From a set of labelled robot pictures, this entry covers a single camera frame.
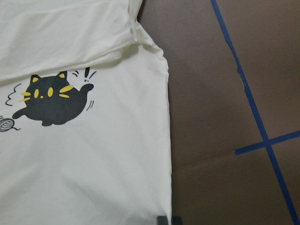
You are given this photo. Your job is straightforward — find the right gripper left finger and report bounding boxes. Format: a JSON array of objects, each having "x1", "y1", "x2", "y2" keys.
[{"x1": 157, "y1": 216, "x2": 168, "y2": 225}]

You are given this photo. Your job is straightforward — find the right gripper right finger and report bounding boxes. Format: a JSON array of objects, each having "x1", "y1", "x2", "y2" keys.
[{"x1": 171, "y1": 216, "x2": 182, "y2": 225}]

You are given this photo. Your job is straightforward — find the cream long-sleeve cat shirt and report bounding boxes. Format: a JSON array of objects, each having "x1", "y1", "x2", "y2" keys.
[{"x1": 0, "y1": 0, "x2": 172, "y2": 225}]

